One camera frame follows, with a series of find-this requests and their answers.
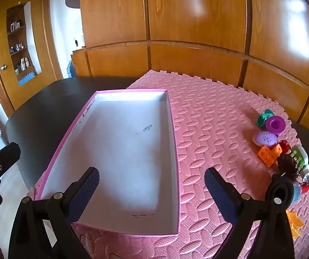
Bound pink foam mat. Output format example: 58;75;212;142
28;69;309;259

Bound small grey-teal jar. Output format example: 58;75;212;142
289;182;309;206

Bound brown wooden peg massager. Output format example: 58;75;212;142
272;153;299;182

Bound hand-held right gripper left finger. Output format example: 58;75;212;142
9;167;100;259

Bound pink cardboard box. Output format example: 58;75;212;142
34;88;182;237

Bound wooden wardrobe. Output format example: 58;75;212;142
71;0;309;144

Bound green plastic toy mold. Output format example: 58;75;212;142
256;109;274;129

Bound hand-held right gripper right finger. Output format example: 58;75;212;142
205;167;295;259

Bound blue foam tile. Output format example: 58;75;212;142
66;60;75;79
18;73;37;87

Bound yellow-orange plastic toy piece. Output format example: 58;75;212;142
286;210;305;239

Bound orange toy cheese block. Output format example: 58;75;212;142
257;144;283;167

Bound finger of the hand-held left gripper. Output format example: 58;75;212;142
0;142;20;184

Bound white tube with green label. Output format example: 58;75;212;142
290;145;309;182

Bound wooden door with shelf niche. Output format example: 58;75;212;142
0;0;64;118

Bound red translucent toy block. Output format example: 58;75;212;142
278;140;292;156

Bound row of small shelf bottles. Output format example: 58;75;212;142
8;19;31;74

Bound purple plastic toy cup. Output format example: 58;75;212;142
266;115;287;137

